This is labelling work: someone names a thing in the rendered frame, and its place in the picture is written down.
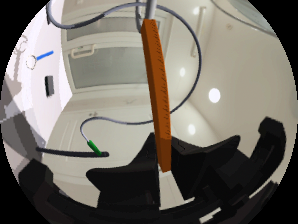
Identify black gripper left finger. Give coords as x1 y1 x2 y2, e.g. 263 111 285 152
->
85 132 161 208

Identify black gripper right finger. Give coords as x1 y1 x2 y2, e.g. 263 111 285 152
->
170 135 241 201

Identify orange handle with dark grey loop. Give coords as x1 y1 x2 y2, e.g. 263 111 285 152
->
134 0 172 173

